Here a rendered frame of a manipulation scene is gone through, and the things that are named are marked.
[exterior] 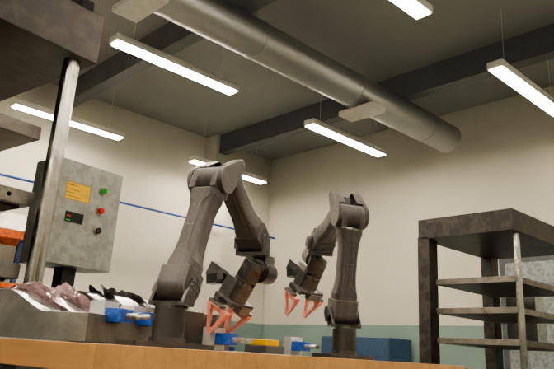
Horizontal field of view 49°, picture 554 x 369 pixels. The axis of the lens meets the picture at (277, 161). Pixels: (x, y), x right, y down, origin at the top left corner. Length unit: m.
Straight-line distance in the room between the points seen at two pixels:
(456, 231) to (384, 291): 3.80
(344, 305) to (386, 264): 7.56
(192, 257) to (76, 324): 0.25
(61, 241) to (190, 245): 1.18
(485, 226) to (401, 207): 3.91
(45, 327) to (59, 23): 1.33
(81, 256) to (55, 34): 0.83
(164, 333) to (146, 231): 8.34
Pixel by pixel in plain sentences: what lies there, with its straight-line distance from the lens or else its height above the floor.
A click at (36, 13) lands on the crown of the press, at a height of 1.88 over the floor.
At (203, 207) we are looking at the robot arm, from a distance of 1.31.
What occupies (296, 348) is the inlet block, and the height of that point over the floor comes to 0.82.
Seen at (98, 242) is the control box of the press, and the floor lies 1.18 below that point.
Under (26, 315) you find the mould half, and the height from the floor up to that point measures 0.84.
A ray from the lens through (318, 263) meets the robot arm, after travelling 1.92.
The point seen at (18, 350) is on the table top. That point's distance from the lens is 1.07.
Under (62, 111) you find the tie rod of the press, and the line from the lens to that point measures 2.32.
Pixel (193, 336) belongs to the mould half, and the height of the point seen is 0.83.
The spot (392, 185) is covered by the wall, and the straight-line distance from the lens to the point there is 9.42.
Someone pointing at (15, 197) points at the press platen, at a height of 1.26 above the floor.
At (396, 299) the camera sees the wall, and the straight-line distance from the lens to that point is 9.07.
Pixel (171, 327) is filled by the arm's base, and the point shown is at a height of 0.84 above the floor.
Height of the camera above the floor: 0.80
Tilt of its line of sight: 18 degrees up
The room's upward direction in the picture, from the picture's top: 3 degrees clockwise
